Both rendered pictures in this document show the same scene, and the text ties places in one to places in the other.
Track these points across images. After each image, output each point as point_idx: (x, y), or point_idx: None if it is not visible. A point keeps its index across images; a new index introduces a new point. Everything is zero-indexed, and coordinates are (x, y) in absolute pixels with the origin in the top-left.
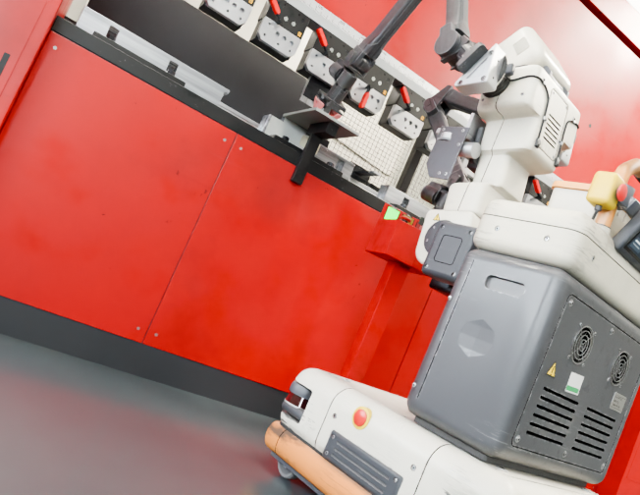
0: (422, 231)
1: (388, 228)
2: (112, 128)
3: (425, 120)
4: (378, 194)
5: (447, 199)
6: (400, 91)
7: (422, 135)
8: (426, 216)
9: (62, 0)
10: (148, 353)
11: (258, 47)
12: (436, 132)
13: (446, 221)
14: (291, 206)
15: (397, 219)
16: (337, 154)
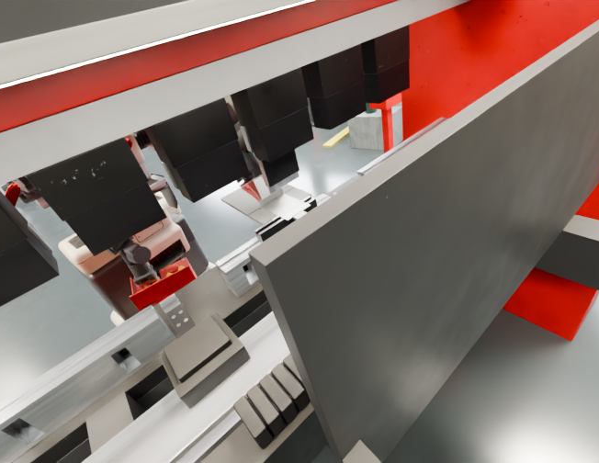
0: (185, 236)
1: (192, 269)
2: None
3: (7, 214)
4: (166, 327)
5: (170, 217)
6: (130, 148)
7: (35, 244)
8: (181, 229)
9: (402, 126)
10: None
11: (356, 116)
12: (166, 180)
13: (182, 217)
14: None
15: (186, 259)
16: (242, 245)
